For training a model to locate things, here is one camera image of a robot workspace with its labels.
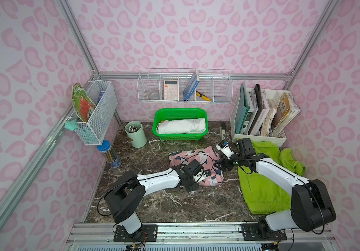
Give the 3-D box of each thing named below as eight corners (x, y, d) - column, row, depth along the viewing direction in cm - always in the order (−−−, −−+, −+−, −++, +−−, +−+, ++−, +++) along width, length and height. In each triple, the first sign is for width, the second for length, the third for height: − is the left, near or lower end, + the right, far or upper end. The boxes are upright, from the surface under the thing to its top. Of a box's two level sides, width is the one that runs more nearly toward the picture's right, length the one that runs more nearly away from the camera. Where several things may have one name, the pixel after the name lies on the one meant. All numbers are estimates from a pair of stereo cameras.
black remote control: (220, 141, 110) (221, 137, 107) (219, 125, 120) (220, 121, 116) (224, 141, 110) (226, 137, 107) (224, 126, 119) (225, 122, 116)
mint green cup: (132, 147, 107) (123, 130, 94) (135, 136, 114) (127, 118, 100) (145, 147, 107) (139, 130, 94) (147, 136, 114) (142, 118, 100)
